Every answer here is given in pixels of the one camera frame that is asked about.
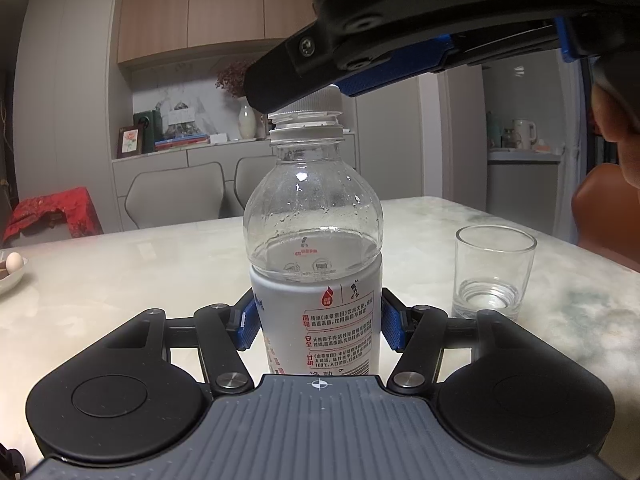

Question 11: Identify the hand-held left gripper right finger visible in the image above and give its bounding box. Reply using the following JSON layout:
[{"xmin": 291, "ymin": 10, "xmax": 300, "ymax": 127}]
[{"xmin": 381, "ymin": 287, "xmax": 527, "ymax": 395}]

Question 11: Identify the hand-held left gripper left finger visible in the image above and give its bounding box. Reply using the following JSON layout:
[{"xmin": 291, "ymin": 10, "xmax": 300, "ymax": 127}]
[{"xmin": 100, "ymin": 287, "xmax": 262, "ymax": 395}]

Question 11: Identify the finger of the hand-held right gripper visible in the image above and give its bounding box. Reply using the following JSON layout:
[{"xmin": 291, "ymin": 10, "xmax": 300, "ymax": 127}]
[
  {"xmin": 243, "ymin": 19, "xmax": 397, "ymax": 113},
  {"xmin": 333, "ymin": 29, "xmax": 563, "ymax": 98}
]

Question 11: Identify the white bottle cap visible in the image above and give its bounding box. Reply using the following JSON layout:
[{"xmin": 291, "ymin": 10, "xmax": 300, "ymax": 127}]
[{"xmin": 286, "ymin": 85, "xmax": 344, "ymax": 114}]

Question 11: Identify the clear plastic bottle white label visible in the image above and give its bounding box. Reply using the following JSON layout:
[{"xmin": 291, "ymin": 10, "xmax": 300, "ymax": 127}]
[{"xmin": 243, "ymin": 109, "xmax": 385, "ymax": 377}]

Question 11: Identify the clear drinking glass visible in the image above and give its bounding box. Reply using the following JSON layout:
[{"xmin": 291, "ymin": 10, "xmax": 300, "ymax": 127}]
[{"xmin": 452, "ymin": 225, "xmax": 538, "ymax": 322}]

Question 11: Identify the green bottle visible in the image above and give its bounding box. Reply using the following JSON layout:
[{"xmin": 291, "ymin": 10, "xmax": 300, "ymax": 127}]
[{"xmin": 485, "ymin": 110, "xmax": 503, "ymax": 150}]

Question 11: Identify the white vase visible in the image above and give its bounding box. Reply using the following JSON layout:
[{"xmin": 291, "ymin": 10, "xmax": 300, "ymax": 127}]
[{"xmin": 238, "ymin": 97, "xmax": 257, "ymax": 140}]

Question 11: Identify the grey dining chair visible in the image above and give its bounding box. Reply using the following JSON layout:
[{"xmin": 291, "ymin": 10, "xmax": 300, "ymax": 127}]
[
  {"xmin": 124, "ymin": 162, "xmax": 226, "ymax": 233},
  {"xmin": 234, "ymin": 155, "xmax": 279, "ymax": 211}
]

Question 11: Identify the grey sideboard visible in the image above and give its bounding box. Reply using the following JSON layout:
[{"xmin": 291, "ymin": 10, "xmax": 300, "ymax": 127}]
[{"xmin": 111, "ymin": 130, "xmax": 359, "ymax": 235}]

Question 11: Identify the stack of books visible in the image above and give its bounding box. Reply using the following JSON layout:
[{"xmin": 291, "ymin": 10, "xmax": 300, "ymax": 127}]
[{"xmin": 154, "ymin": 132, "xmax": 211, "ymax": 152}]

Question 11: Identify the white kettle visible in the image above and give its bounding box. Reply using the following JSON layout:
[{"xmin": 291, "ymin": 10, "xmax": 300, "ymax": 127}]
[{"xmin": 512, "ymin": 118, "xmax": 538, "ymax": 150}]

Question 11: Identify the green box clock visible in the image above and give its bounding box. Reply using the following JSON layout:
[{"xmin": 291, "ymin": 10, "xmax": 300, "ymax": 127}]
[{"xmin": 133, "ymin": 109, "xmax": 162, "ymax": 155}]

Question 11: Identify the white low cabinet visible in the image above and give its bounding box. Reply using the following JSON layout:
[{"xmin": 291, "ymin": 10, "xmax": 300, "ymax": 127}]
[{"xmin": 486, "ymin": 149, "xmax": 564, "ymax": 235}]

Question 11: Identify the framed flower picture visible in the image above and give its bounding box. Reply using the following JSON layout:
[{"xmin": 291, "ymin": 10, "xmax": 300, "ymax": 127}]
[{"xmin": 116, "ymin": 127, "xmax": 143, "ymax": 160}]

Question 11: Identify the person's face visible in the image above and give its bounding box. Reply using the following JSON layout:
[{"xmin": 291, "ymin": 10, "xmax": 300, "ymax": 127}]
[{"xmin": 590, "ymin": 79, "xmax": 640, "ymax": 187}]

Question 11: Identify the red patterned cloth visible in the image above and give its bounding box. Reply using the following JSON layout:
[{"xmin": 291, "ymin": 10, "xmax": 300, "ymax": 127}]
[{"xmin": 2, "ymin": 187, "xmax": 104, "ymax": 247}]

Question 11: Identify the orange chair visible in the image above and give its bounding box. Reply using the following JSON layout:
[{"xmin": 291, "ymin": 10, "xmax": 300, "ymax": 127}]
[{"xmin": 571, "ymin": 162, "xmax": 640, "ymax": 273}]

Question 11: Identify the wooden wall cabinet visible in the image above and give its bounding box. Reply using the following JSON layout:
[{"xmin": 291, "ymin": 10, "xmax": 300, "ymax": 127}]
[{"xmin": 117, "ymin": 0, "xmax": 317, "ymax": 65}]

